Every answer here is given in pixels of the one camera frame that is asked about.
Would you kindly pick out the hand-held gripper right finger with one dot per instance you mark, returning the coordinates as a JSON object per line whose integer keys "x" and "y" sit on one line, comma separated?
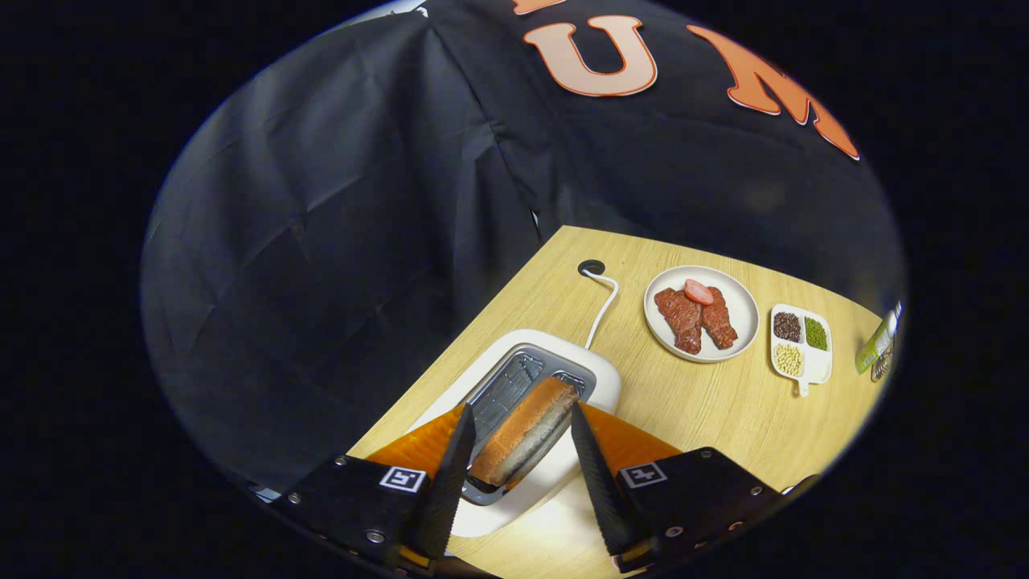
{"x": 599, "y": 490}

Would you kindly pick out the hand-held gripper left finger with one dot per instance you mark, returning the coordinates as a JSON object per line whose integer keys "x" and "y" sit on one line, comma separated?
{"x": 446, "y": 490}

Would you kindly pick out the toasted bread slice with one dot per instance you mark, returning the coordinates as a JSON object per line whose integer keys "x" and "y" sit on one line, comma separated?
{"x": 522, "y": 430}

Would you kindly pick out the white toaster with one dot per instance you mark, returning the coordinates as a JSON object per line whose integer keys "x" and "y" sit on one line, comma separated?
{"x": 599, "y": 378}

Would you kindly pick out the brown meat piece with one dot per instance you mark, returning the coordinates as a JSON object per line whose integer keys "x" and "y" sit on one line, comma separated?
{"x": 718, "y": 322}
{"x": 682, "y": 322}

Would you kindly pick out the red sausage slice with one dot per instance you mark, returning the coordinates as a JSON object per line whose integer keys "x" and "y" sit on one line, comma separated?
{"x": 698, "y": 292}

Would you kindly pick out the pile of yellow soybeans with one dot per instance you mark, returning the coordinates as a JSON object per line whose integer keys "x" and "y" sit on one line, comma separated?
{"x": 789, "y": 359}

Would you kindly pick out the grey round plate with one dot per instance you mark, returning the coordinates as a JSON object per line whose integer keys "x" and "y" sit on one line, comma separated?
{"x": 744, "y": 310}

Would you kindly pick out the pile of dark red beans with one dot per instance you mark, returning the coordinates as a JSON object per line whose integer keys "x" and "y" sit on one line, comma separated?
{"x": 787, "y": 326}

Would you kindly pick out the white divided dish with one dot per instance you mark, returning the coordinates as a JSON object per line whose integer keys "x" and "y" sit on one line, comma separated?
{"x": 816, "y": 366}

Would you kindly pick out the pile of green mung beans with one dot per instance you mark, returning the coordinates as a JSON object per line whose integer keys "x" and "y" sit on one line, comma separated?
{"x": 816, "y": 333}

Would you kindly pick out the black backdrop cloth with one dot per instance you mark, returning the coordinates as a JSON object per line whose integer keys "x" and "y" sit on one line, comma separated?
{"x": 362, "y": 201}

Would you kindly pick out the green label metal bottle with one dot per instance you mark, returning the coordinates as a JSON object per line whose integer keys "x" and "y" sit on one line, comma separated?
{"x": 876, "y": 346}

